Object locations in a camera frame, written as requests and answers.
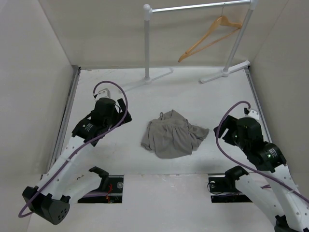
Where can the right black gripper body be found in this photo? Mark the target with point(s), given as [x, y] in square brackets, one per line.
[240, 141]

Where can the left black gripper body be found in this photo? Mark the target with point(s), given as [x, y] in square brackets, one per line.
[113, 120]

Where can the grey trousers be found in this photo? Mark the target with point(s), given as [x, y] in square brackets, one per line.
[171, 136]

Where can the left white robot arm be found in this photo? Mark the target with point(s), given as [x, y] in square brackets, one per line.
[52, 197]

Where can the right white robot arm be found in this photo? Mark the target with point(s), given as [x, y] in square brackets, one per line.
[269, 185]

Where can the wooden clothes hanger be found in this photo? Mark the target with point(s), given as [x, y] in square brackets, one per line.
[221, 21]

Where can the white clothes rack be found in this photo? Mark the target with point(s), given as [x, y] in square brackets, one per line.
[225, 71]

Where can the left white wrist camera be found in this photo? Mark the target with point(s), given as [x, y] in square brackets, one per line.
[104, 93]

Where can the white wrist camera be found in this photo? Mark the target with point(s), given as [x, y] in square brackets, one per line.
[252, 113]
[104, 93]

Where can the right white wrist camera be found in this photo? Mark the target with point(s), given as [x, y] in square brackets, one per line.
[252, 113]

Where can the right metal table rail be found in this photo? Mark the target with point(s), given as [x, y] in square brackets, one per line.
[257, 102]

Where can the metal table rail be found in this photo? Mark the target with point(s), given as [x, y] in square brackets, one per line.
[65, 118]
[257, 102]

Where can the left metal table rail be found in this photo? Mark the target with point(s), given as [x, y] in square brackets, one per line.
[65, 118]

